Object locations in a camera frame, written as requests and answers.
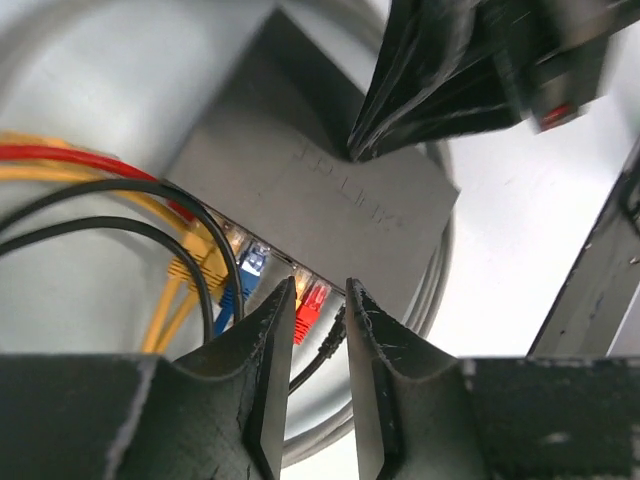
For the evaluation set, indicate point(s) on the right aluminium corner post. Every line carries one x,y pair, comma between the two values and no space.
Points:
600,296

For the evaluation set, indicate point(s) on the black network switch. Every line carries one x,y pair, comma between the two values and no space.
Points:
269,154

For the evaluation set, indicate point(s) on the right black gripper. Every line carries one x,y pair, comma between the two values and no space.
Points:
453,68

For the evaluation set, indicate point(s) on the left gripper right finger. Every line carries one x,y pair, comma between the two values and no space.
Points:
384,357

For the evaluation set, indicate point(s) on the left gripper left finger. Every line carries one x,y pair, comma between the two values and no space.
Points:
237,412

